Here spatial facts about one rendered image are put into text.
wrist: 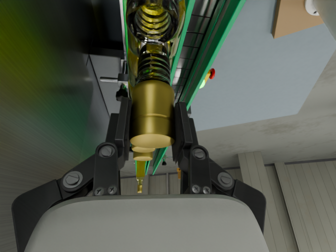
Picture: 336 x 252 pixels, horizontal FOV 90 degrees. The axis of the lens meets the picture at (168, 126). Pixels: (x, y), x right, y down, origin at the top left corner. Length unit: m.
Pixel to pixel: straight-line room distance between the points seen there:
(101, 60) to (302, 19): 0.57
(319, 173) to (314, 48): 7.03
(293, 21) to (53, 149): 0.65
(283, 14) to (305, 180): 7.13
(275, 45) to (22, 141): 0.72
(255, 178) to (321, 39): 4.57
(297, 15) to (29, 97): 0.63
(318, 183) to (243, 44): 7.17
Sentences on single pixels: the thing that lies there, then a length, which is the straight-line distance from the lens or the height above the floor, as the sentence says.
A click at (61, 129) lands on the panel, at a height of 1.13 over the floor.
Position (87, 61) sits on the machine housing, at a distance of 0.51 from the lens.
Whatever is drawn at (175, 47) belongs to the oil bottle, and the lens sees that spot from 0.19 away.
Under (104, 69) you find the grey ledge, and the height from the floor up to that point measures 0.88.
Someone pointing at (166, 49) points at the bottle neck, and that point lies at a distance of 0.17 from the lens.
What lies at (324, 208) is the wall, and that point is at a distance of 7.63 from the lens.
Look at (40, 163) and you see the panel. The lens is 0.25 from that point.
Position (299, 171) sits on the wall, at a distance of 7.59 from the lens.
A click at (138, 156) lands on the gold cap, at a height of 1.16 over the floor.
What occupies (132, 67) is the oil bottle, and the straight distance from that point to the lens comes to 0.22.
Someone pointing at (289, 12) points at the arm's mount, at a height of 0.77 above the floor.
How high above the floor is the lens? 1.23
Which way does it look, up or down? 24 degrees down
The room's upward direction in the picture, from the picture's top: 179 degrees clockwise
